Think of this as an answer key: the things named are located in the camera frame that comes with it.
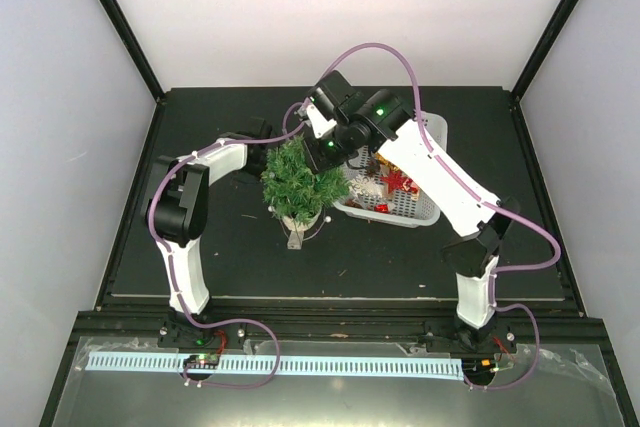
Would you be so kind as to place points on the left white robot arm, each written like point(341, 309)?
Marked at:
point(176, 203)

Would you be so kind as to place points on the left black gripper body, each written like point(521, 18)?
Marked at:
point(256, 169)

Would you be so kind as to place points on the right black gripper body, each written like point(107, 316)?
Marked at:
point(333, 154)

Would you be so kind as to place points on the gold bell ornament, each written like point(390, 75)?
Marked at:
point(383, 161)

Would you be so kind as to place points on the small green christmas tree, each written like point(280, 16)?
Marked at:
point(296, 195)

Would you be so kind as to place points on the white snowflake ornament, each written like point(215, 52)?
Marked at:
point(362, 186)

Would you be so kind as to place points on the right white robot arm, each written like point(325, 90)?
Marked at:
point(343, 121)

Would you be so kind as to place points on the red star ornament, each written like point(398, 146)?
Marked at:
point(396, 180)

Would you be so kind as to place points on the clear light battery box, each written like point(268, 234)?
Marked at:
point(295, 240)

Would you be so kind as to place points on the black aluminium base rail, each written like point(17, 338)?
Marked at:
point(558, 322)

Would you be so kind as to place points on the black frame post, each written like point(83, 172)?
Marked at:
point(546, 41)
point(129, 40)

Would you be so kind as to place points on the white plastic basket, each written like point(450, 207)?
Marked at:
point(405, 210)

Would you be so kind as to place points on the white cable duct strip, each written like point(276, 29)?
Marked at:
point(265, 365)

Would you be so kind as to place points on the black left frame post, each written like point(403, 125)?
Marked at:
point(129, 40)

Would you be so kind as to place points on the black right frame post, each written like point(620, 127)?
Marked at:
point(546, 41)

